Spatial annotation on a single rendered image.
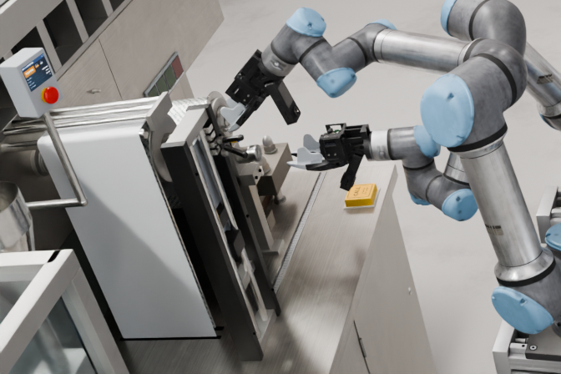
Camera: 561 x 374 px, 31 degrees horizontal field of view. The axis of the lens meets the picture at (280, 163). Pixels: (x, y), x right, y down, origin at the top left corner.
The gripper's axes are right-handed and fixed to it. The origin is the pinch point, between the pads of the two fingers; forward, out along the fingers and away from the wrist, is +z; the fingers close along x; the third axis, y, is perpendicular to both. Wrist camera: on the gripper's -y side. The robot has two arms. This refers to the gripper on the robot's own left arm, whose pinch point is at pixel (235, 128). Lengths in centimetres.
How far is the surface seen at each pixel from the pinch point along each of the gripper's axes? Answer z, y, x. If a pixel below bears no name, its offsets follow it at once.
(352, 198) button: 7.0, -35.6, -15.0
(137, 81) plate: 26.9, 25.5, -27.5
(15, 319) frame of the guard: -36, 16, 108
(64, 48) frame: 18.3, 43.8, -9.9
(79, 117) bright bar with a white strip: 1.7, 28.8, 26.9
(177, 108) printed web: 5.2, 13.2, 0.4
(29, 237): -7, 21, 70
